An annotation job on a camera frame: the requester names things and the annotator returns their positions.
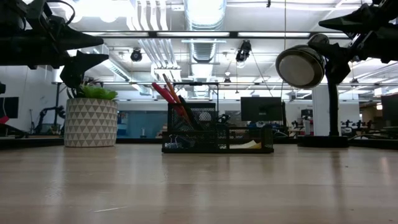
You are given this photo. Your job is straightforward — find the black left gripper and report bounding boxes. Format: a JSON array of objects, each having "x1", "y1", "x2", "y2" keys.
[{"x1": 29, "y1": 24, "x2": 109, "y2": 90}]

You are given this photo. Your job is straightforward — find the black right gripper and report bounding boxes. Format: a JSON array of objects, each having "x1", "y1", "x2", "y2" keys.
[{"x1": 307, "y1": 0, "x2": 398, "y2": 85}]

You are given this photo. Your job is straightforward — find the red-handled scissors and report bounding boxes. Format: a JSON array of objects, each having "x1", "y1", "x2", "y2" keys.
[{"x1": 151, "y1": 82, "x2": 190, "y2": 125}]

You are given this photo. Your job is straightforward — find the yellow pencil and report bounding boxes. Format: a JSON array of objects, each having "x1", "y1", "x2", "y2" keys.
[
  {"x1": 166, "y1": 81, "x2": 191, "y2": 123},
  {"x1": 162, "y1": 73, "x2": 191, "y2": 125}
]

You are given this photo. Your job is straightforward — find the black binder clip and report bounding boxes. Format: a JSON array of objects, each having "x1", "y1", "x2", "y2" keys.
[{"x1": 164, "y1": 134, "x2": 188, "y2": 149}]

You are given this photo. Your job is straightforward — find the yellow sticky note pad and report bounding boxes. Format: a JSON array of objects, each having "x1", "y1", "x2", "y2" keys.
[{"x1": 229, "y1": 139, "x2": 262, "y2": 149}]

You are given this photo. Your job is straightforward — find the black mesh desk organizer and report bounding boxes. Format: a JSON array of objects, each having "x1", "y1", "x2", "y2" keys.
[{"x1": 161, "y1": 102, "x2": 274, "y2": 154}]

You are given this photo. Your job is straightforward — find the black gooseneck desk lamp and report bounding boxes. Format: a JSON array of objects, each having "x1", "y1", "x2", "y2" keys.
[{"x1": 275, "y1": 33, "x2": 349, "y2": 149}]

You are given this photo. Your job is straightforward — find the black ceiling spotlight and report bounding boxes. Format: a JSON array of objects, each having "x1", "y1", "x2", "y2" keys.
[{"x1": 130, "y1": 48, "x2": 143, "y2": 62}]

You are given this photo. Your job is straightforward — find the succulent in triangle-pattern pot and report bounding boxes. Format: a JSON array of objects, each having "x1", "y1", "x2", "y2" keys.
[{"x1": 63, "y1": 79, "x2": 118, "y2": 148}]

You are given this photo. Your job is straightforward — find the dark monitor screen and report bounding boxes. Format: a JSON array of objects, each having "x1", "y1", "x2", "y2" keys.
[{"x1": 381, "y1": 93, "x2": 398, "y2": 127}]

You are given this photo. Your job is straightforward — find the black computer monitor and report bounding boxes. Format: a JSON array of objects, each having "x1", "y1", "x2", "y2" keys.
[{"x1": 240, "y1": 96, "x2": 283, "y2": 122}]

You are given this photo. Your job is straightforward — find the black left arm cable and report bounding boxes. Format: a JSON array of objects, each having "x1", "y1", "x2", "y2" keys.
[{"x1": 46, "y1": 0, "x2": 76, "y2": 26}]

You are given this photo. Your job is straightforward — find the black overhead frame beam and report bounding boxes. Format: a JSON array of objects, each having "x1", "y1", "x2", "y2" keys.
[{"x1": 82, "y1": 30, "x2": 351, "y2": 40}]

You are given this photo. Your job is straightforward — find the dark wall screen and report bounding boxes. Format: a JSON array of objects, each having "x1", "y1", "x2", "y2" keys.
[{"x1": 0, "y1": 96, "x2": 19, "y2": 119}]

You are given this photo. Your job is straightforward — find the black aluminium table frame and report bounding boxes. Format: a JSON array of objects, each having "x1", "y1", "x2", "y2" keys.
[{"x1": 0, "y1": 135, "x2": 398, "y2": 150}]

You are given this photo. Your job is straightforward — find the hanging black ceiling camera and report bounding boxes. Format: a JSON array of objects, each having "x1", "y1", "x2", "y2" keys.
[{"x1": 235, "y1": 39, "x2": 252, "y2": 63}]

